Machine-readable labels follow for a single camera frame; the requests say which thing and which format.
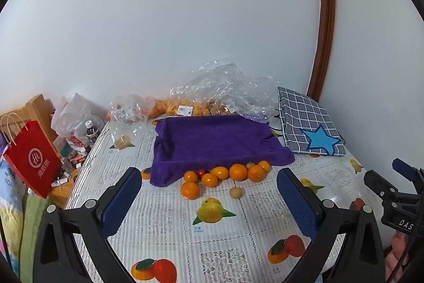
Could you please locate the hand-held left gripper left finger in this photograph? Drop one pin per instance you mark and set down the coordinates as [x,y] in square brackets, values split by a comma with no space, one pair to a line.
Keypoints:
[121,203]

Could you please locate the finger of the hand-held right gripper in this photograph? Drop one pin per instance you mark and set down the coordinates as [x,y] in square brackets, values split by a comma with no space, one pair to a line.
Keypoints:
[404,168]
[379,183]

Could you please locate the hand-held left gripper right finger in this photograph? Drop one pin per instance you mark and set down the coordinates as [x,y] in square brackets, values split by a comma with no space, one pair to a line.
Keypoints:
[296,203]

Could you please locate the small pale yellow fruit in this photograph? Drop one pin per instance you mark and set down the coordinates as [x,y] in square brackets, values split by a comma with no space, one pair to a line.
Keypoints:
[236,192]

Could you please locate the purple towel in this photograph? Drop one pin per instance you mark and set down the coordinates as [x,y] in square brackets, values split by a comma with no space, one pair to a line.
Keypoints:
[215,143]

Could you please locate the person's right hand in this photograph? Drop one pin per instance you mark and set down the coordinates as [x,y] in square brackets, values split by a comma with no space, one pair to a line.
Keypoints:
[396,253]

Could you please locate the wooden side table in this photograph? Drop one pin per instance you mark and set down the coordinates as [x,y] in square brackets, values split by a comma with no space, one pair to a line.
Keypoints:
[61,193]

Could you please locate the dark bottle white cap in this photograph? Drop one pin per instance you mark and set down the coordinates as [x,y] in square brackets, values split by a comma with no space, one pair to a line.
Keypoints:
[91,133]

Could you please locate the red white packet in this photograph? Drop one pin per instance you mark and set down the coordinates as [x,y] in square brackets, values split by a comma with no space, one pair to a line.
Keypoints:
[74,141]

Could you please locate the small red fruit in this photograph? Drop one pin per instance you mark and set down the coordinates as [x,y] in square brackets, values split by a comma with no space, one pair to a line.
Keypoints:
[200,173]

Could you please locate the checked fabric bag blue star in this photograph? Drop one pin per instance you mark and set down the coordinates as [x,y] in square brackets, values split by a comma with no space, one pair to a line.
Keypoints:
[298,117]

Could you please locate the small clear plastic bag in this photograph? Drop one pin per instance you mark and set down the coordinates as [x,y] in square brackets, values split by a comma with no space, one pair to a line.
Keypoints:
[129,117]

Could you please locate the colourful blanket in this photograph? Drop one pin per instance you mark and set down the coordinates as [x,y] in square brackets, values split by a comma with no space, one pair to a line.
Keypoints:
[33,230]

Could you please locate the red paper bag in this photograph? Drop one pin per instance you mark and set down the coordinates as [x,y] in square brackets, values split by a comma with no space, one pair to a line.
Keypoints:
[33,157]

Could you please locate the white plastic bag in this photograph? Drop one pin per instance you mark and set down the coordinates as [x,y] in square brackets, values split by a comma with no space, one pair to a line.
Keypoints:
[73,110]

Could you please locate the bagged pile of oranges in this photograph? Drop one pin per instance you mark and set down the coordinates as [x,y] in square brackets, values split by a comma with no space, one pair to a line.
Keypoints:
[165,108]

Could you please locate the bag of brown longans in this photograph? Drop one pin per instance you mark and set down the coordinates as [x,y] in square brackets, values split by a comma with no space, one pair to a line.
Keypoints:
[220,109]

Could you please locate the wooden chair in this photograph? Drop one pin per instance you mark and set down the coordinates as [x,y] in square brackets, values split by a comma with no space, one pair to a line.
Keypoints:
[36,105]

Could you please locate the large clear plastic bag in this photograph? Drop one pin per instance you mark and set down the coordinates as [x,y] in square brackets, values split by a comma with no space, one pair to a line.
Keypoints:
[225,80]

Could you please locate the brown wooden door frame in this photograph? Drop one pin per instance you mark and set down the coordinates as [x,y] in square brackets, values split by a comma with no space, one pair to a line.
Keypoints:
[326,21]

